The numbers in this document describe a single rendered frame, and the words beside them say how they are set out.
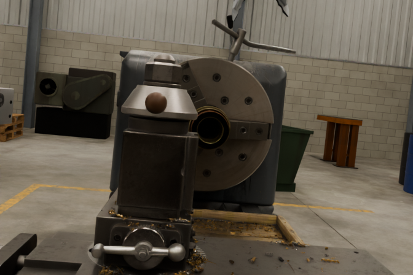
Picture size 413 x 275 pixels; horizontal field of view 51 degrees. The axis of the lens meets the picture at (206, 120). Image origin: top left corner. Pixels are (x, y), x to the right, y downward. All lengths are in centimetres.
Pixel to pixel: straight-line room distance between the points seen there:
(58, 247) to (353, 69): 1152
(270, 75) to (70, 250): 82
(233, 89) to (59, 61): 1036
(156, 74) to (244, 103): 59
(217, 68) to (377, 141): 1128
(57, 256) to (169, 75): 21
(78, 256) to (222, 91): 62
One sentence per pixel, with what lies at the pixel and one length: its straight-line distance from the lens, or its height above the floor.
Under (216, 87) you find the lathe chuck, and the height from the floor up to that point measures 117.
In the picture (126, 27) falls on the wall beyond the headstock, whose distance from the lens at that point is 1117.
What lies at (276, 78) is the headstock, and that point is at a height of 121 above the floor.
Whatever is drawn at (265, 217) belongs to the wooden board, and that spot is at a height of 90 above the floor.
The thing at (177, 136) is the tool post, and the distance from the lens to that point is 43.
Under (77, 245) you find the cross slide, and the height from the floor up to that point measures 97.
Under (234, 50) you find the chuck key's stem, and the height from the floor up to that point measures 126.
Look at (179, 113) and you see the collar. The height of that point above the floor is 113.
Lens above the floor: 114
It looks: 3 degrees down
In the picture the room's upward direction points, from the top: 6 degrees clockwise
